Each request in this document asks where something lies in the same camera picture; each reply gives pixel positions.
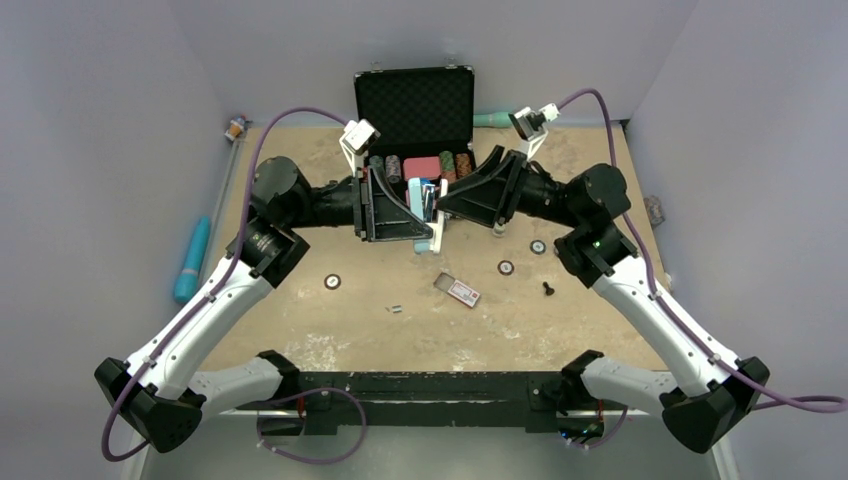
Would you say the red white staple box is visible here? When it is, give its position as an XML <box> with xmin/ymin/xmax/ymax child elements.
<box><xmin>433</xmin><ymin>272</ymin><xmax>481</xmax><ymax>309</ymax></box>

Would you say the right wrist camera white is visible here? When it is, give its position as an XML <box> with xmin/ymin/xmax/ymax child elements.
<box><xmin>508</xmin><ymin>103</ymin><xmax>560</xmax><ymax>161</ymax></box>

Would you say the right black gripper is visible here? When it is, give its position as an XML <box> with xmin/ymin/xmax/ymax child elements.
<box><xmin>433</xmin><ymin>145</ymin><xmax>584</xmax><ymax>229</ymax></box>

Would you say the blue white poker chip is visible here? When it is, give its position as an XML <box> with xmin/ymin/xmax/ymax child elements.
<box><xmin>530</xmin><ymin>240</ymin><xmax>547</xmax><ymax>255</ymax></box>

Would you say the mint green flashlight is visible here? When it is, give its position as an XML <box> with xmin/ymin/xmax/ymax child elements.
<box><xmin>473</xmin><ymin>112</ymin><xmax>512</xmax><ymax>129</ymax></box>

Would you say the small orange bottle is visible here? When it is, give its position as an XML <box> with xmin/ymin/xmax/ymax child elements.
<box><xmin>224</xmin><ymin>115</ymin><xmax>249</xmax><ymax>142</ymax></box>

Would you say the black poker chip case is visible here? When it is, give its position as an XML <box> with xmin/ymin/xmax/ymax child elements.
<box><xmin>353</xmin><ymin>65</ymin><xmax>477</xmax><ymax>177</ymax></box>

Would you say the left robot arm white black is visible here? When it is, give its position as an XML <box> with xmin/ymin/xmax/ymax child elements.
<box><xmin>94</xmin><ymin>156</ymin><xmax>448</xmax><ymax>453</ymax></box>

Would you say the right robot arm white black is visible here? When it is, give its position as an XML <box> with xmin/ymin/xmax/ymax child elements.
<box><xmin>437</xmin><ymin>148</ymin><xmax>770</xmax><ymax>453</ymax></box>

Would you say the red poker chip on table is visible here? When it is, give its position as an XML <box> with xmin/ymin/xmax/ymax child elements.
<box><xmin>497</xmin><ymin>260</ymin><xmax>515</xmax><ymax>276</ymax></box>

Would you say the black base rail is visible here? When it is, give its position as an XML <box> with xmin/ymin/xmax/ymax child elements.
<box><xmin>218</xmin><ymin>368</ymin><xmax>664</xmax><ymax>439</ymax></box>

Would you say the blue cylinder tool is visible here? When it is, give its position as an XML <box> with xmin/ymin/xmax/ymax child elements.
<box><xmin>172</xmin><ymin>216</ymin><xmax>211</xmax><ymax>305</ymax></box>

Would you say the light blue stapler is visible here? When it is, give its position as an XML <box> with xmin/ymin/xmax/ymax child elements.
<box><xmin>407</xmin><ymin>177</ymin><xmax>449</xmax><ymax>255</ymax></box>

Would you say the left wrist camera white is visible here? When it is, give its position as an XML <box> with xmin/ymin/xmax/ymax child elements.
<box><xmin>339</xmin><ymin>119</ymin><xmax>381</xmax><ymax>178</ymax></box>

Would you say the poker chip near left gripper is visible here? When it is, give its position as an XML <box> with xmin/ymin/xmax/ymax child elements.
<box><xmin>323</xmin><ymin>274</ymin><xmax>342</xmax><ymax>290</ymax></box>

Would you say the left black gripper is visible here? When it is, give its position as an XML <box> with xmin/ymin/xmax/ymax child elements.
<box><xmin>285</xmin><ymin>165</ymin><xmax>433</xmax><ymax>242</ymax></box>

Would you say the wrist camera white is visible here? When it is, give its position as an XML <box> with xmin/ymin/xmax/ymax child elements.
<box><xmin>508</xmin><ymin>103</ymin><xmax>560</xmax><ymax>161</ymax></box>
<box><xmin>339</xmin><ymin>119</ymin><xmax>381</xmax><ymax>178</ymax></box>

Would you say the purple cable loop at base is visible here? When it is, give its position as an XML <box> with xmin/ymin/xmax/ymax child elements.
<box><xmin>256</xmin><ymin>384</ymin><xmax>367</xmax><ymax>466</ymax></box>

